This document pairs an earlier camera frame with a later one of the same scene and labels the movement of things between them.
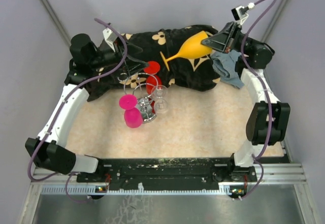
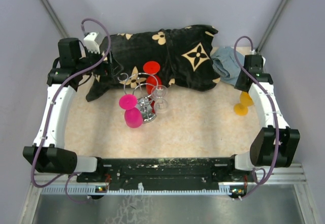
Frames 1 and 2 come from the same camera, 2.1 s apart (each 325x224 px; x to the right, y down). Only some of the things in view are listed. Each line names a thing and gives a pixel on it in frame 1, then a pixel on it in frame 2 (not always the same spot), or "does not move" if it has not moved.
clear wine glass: x=161 y=104 does not move
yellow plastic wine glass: x=192 y=48 to x=241 y=109
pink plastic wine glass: x=133 y=114 does not move
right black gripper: x=225 y=39 to x=238 y=84
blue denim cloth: x=224 y=65 does not move
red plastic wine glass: x=153 y=80 does not move
